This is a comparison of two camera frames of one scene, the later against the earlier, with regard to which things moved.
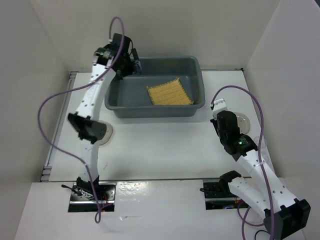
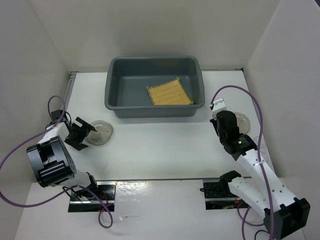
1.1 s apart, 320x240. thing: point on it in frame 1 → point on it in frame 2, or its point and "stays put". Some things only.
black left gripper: [137, 68] → [76, 143]
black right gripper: [215, 122] stays put
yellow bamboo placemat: [171, 92] stays put
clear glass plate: [108, 134] stays put
